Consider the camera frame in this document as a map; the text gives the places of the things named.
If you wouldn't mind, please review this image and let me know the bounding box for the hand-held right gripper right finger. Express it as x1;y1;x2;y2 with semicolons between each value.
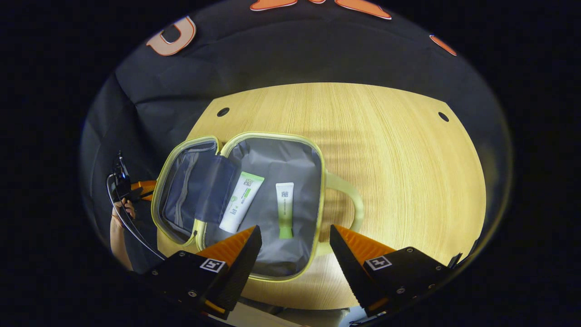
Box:
329;224;455;315

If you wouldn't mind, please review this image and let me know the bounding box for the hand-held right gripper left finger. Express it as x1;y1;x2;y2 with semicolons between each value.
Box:
144;225;263;319

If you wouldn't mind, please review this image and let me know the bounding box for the white green-print tube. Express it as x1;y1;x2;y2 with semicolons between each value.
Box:
219;171;265;234

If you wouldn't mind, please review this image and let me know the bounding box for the small green-capped tube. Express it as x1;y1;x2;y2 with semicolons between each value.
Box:
275;182;295;240

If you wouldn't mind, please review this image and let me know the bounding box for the cream yellow-trimmed suitcase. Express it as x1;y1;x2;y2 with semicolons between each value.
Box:
151;132;365;282

